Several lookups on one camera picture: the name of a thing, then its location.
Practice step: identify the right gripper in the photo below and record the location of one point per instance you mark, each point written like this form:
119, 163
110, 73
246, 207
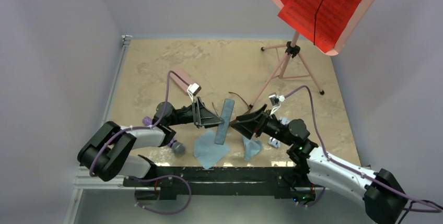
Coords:
248, 128

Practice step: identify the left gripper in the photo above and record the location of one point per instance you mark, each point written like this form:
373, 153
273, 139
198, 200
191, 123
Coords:
202, 117

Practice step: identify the teal glasses case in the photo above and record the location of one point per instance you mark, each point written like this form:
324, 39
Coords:
223, 127

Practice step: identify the blue cleaning cloth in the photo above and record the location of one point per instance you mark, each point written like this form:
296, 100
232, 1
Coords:
207, 152
251, 148

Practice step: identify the brown sunglasses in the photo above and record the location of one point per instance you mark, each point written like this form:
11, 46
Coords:
249, 108

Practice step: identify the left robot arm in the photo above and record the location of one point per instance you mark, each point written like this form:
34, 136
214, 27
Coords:
107, 153

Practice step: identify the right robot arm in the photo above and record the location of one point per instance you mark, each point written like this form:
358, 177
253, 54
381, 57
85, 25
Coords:
378, 192

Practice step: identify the crumpled blue cleaning cloth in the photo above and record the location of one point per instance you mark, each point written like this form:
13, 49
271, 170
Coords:
251, 148

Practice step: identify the white folded glasses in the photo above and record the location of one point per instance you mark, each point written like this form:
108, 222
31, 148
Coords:
273, 142

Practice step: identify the purple microphone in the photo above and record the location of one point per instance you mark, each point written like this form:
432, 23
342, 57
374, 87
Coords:
177, 147

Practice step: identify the pink glasses case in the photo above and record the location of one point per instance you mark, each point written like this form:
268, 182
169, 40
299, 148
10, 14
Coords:
183, 80

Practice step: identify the red sheet music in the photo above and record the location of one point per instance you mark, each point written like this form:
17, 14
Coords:
320, 21

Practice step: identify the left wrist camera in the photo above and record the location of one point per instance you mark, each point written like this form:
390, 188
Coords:
193, 89

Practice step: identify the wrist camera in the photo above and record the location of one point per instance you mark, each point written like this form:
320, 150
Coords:
276, 102
193, 89

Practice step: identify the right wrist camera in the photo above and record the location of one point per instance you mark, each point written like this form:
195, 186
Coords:
276, 102

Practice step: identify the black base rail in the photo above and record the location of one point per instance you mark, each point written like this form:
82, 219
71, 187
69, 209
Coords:
279, 182

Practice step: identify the aluminium frame rail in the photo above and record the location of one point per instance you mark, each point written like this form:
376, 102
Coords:
84, 182

